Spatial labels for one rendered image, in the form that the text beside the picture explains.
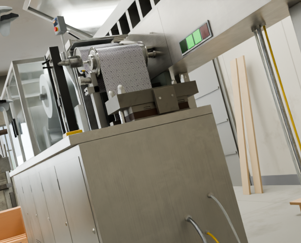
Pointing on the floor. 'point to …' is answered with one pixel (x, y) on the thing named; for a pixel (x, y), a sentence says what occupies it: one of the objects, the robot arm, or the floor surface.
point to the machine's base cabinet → (133, 189)
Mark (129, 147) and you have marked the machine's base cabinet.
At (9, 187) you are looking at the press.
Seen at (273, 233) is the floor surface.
